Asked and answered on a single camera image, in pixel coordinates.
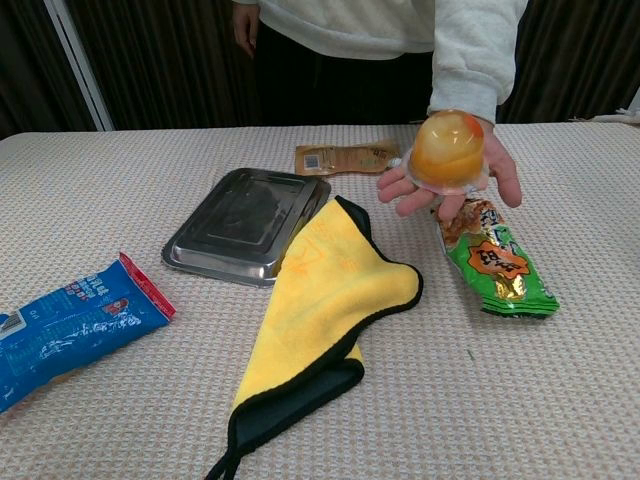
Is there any person right hand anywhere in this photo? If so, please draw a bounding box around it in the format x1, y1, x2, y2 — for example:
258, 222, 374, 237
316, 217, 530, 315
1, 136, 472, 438
233, 0, 260, 59

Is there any person left hand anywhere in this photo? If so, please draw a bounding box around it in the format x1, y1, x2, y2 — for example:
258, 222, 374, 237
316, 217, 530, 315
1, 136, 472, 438
377, 122, 524, 221

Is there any orange jelly cup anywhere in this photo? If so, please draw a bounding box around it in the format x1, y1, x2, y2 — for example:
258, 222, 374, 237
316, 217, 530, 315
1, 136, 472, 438
408, 108, 494, 194

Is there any person torso white sweater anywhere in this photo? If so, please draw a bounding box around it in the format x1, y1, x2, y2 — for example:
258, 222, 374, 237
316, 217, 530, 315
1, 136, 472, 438
252, 0, 439, 126

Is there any green snack bag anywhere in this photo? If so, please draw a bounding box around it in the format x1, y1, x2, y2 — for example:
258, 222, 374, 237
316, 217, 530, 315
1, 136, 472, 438
430, 197, 560, 320

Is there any person left arm white sleeve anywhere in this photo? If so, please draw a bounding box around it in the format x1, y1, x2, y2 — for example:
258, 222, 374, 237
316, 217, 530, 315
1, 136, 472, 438
427, 0, 530, 125

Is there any brown spout pouch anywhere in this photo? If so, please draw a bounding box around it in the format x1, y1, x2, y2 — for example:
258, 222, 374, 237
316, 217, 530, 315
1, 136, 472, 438
294, 141, 404, 176

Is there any stainless steel rectangular tray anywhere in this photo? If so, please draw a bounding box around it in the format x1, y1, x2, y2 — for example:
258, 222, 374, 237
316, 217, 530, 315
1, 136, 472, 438
160, 167, 333, 290

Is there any yellow cloth black trim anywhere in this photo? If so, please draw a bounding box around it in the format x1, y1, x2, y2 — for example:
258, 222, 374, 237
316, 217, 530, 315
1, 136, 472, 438
204, 194, 425, 480

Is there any beige woven tablecloth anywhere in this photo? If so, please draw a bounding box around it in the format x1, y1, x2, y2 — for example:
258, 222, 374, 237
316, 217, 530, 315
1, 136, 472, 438
0, 114, 640, 480

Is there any blue snack bag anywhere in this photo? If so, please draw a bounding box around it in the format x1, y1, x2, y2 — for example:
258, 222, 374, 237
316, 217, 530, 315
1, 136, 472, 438
0, 251, 178, 415

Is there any white frame post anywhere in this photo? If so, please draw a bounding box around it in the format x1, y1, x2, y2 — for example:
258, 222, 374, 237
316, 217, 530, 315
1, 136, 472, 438
43, 0, 116, 132

